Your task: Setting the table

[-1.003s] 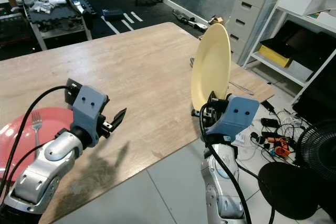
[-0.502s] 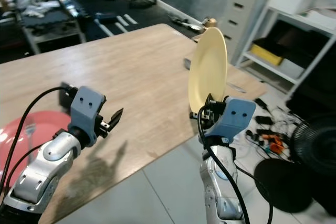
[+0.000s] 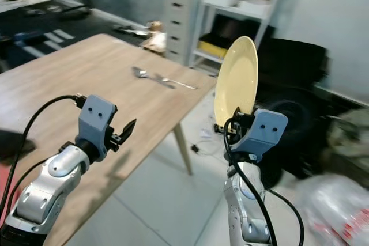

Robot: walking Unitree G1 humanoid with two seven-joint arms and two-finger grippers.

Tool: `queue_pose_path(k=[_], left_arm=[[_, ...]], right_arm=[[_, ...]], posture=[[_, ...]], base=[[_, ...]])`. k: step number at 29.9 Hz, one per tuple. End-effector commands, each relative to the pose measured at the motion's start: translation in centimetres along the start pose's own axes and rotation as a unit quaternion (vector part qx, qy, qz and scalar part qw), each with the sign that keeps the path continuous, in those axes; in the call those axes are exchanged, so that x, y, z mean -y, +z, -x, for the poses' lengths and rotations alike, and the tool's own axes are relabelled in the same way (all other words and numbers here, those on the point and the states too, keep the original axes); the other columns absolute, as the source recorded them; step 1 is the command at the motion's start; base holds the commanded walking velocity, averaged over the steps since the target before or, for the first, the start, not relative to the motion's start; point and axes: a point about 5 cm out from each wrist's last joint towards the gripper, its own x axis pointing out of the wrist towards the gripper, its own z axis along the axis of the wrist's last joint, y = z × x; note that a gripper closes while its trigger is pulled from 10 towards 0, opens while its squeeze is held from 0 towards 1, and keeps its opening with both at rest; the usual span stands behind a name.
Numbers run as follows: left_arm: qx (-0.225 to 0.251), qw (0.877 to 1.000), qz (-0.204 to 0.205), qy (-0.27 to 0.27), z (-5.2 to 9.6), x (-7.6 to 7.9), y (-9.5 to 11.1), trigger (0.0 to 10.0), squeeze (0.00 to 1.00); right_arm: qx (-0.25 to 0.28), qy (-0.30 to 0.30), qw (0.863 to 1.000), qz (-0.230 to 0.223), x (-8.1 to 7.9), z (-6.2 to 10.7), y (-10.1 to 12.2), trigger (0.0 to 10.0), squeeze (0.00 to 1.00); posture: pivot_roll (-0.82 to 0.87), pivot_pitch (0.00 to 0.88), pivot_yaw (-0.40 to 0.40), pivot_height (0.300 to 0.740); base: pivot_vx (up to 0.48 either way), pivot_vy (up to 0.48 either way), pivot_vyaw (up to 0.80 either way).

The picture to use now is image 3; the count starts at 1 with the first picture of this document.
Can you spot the steel fork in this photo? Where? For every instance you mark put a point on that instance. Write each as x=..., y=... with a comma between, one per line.
x=179, y=82

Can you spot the large black bag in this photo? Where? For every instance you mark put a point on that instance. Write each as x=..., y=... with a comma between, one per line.
x=300, y=84

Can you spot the crumpled olive cloth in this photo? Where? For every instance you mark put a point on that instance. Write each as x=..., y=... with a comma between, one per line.
x=349, y=139

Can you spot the small doll toy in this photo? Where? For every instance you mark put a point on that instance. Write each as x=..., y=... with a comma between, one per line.
x=155, y=38

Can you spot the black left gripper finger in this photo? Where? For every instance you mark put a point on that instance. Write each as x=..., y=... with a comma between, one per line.
x=127, y=130

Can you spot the translucent plastic bag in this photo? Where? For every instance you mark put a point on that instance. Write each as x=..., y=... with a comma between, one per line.
x=334, y=211

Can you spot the pale yellow plate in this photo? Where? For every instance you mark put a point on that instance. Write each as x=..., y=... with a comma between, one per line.
x=236, y=79

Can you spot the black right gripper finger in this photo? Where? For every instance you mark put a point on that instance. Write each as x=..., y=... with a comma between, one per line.
x=229, y=131
x=238, y=117

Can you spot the small steel spoon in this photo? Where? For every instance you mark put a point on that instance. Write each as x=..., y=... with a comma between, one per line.
x=141, y=73

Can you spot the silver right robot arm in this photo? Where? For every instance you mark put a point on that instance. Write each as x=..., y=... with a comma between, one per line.
x=245, y=211

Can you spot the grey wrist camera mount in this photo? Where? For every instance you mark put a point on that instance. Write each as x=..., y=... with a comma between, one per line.
x=265, y=131
x=98, y=119

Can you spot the red plate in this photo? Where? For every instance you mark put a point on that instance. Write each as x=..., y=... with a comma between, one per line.
x=6, y=194

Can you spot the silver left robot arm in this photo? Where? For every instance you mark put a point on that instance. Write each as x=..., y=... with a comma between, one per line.
x=49, y=191

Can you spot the white drawer cabinet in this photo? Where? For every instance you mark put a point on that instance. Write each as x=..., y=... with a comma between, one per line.
x=183, y=18

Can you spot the light wooden table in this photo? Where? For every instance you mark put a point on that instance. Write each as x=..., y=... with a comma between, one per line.
x=92, y=73

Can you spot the black bowl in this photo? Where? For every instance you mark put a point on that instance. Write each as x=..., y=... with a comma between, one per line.
x=8, y=143

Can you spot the black low cabinet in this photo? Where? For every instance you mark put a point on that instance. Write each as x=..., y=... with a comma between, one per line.
x=34, y=30

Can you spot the yellow and black case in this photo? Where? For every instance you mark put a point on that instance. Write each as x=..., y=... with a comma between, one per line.
x=212, y=50

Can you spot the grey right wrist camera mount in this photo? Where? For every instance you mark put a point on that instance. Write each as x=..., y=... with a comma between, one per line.
x=265, y=131

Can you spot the white shelf rack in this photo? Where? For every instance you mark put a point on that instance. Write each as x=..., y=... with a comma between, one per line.
x=256, y=10

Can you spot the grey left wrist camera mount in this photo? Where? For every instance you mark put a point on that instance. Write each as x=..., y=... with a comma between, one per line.
x=98, y=119

